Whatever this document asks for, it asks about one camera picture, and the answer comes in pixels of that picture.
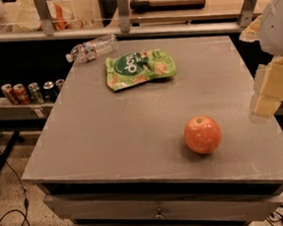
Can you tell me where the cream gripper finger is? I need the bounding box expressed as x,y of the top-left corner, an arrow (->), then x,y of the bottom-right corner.
248,55 -> 283,123
239,16 -> 261,42

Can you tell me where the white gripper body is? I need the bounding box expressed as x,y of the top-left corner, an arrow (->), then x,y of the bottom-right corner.
259,0 -> 283,56

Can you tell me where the red orange apple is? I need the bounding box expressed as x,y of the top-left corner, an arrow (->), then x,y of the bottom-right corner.
183,115 -> 222,154

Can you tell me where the green rice chip bag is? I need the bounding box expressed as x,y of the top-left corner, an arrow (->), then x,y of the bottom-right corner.
106,49 -> 177,92

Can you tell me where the orange white snack bag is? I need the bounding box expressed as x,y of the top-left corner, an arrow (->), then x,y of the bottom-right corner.
48,2 -> 84,31

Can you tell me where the grey cabinet with drawers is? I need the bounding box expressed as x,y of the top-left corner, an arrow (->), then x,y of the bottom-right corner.
9,27 -> 283,226

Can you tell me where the clear plastic water bottle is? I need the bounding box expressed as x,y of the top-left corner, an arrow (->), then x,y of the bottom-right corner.
65,35 -> 118,63

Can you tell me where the dark blue soda can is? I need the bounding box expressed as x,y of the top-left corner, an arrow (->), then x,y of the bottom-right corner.
43,81 -> 58,102

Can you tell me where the green silver soda can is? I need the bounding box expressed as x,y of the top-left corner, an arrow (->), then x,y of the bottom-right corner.
29,83 -> 44,104

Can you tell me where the upper grey drawer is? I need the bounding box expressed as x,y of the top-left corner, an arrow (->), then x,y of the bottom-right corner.
44,193 -> 282,223

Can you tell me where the red orange soda can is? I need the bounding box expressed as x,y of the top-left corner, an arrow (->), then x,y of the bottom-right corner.
13,83 -> 32,106

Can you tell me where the black stand leg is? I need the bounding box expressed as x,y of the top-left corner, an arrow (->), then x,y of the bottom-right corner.
0,129 -> 30,196

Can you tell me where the grey metal shelf rail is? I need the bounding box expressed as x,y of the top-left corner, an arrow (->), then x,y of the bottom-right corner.
0,98 -> 53,120

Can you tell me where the black floor cable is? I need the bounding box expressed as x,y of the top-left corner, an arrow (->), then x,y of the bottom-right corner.
0,121 -> 33,226

